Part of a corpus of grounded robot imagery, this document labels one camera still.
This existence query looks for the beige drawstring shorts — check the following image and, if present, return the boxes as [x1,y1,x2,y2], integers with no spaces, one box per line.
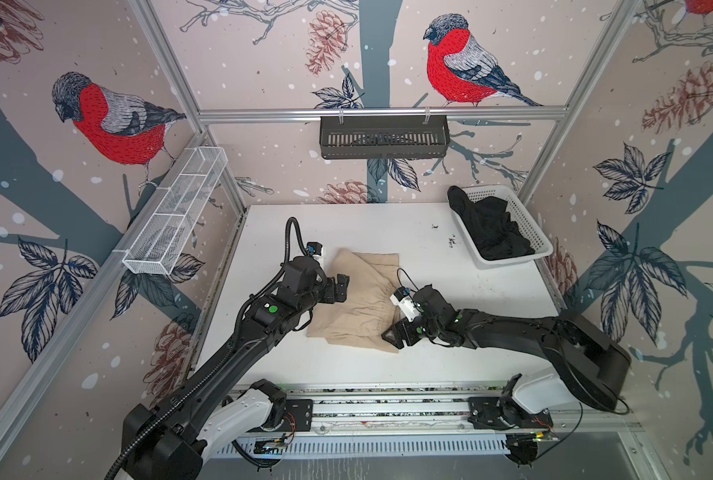
[306,248,400,354]

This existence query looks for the white plastic laundry basket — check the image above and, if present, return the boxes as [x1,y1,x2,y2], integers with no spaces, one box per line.
[450,185,553,269]

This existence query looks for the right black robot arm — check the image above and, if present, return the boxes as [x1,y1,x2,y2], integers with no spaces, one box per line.
[381,285,631,424]

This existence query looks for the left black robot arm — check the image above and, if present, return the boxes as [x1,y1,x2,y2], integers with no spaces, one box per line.
[106,256,350,479]

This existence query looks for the black shorts in basket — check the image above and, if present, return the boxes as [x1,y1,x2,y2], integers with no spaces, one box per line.
[447,186,535,261]

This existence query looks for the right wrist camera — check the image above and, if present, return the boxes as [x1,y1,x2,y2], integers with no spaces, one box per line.
[389,286,421,322]

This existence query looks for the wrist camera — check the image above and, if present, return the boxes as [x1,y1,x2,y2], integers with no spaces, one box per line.
[306,242,324,261]
[389,286,421,322]

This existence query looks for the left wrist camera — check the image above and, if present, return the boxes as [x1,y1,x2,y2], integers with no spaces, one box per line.
[306,242,324,261]

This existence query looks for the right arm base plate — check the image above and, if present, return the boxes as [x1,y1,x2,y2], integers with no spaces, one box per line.
[467,396,553,431]

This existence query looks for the aluminium mounting rail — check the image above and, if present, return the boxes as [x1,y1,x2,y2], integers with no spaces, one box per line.
[286,382,644,438]

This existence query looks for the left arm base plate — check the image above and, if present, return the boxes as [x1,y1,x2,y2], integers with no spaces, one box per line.
[250,399,314,433]

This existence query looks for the black hanging wire basket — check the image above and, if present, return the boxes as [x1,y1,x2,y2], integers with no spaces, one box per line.
[320,115,450,160]

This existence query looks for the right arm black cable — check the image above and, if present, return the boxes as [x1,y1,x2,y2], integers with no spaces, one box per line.
[395,267,630,463]

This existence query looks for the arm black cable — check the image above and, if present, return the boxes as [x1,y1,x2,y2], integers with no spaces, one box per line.
[103,217,310,480]
[395,267,630,463]

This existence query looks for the horizontal aluminium frame bar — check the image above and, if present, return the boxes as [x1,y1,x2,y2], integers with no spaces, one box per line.
[198,106,569,125]

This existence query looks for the white wire mesh shelf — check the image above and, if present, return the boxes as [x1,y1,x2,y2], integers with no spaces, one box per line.
[122,146,228,275]

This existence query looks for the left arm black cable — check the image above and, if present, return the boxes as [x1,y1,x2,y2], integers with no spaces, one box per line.
[103,217,310,480]

